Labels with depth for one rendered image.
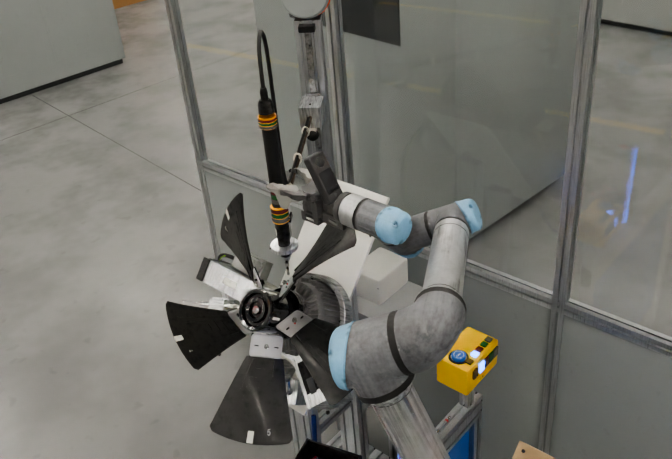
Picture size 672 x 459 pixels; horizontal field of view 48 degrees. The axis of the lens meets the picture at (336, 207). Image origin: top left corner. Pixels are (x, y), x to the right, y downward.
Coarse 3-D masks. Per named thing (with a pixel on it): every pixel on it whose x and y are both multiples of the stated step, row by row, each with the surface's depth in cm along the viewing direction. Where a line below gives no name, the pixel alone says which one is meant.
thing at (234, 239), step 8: (232, 200) 219; (240, 200) 215; (232, 208) 219; (240, 208) 214; (224, 216) 225; (232, 216) 219; (240, 216) 214; (224, 224) 226; (232, 224) 220; (240, 224) 214; (224, 232) 227; (232, 232) 221; (240, 232) 215; (224, 240) 229; (232, 240) 223; (240, 240) 215; (232, 248) 226; (240, 248) 216; (248, 248) 211; (240, 256) 220; (248, 256) 211; (248, 264) 212; (248, 272) 217
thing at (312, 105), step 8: (312, 96) 239; (320, 96) 238; (304, 104) 234; (312, 104) 233; (320, 104) 233; (304, 112) 232; (312, 112) 232; (320, 112) 232; (304, 120) 234; (312, 120) 233; (320, 120) 233
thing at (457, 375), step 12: (468, 336) 209; (480, 336) 209; (456, 348) 206; (468, 348) 205; (492, 348) 206; (444, 360) 202; (480, 360) 202; (492, 360) 209; (444, 372) 204; (456, 372) 201; (468, 372) 198; (444, 384) 206; (456, 384) 203; (468, 384) 200
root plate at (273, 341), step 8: (256, 336) 206; (264, 336) 206; (272, 336) 207; (280, 336) 208; (256, 344) 205; (264, 344) 206; (272, 344) 207; (280, 344) 207; (256, 352) 205; (264, 352) 206; (272, 352) 206; (280, 352) 207
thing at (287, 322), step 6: (294, 312) 205; (300, 312) 206; (288, 318) 204; (306, 318) 204; (282, 324) 202; (288, 324) 202; (294, 324) 202; (300, 324) 202; (282, 330) 200; (288, 330) 200; (294, 330) 200
